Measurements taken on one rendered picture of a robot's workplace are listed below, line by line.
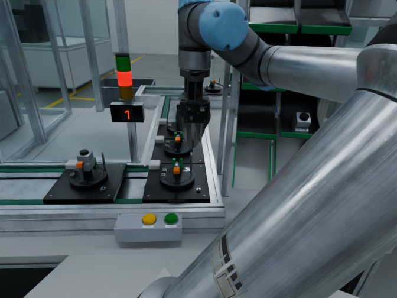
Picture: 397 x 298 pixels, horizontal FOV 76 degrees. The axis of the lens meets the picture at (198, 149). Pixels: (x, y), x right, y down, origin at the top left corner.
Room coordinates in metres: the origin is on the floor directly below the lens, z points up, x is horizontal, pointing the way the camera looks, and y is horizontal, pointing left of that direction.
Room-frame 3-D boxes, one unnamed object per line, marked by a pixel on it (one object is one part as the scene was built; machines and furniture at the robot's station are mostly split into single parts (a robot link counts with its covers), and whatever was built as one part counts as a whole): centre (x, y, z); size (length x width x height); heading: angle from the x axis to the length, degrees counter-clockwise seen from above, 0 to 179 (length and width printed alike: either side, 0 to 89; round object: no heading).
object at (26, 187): (0.83, 0.38, 0.91); 0.84 x 0.28 x 0.10; 94
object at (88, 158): (0.81, 0.42, 1.06); 0.08 x 0.04 x 0.07; 3
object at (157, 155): (1.06, 0.10, 1.01); 0.24 x 0.24 x 0.13; 4
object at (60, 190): (0.80, 0.42, 0.96); 0.24 x 0.24 x 0.02; 4
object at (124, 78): (0.93, 0.28, 1.34); 0.05 x 0.05 x 0.05
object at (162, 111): (1.31, 0.11, 0.91); 1.24 x 0.33 x 0.10; 4
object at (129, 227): (0.60, 0.15, 0.93); 0.21 x 0.07 x 0.06; 94
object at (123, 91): (0.93, 0.28, 1.29); 0.05 x 0.05 x 0.05
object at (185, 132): (0.60, 0.03, 1.27); 0.06 x 0.03 x 0.09; 4
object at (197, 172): (0.82, 0.08, 1.01); 0.24 x 0.24 x 0.13; 4
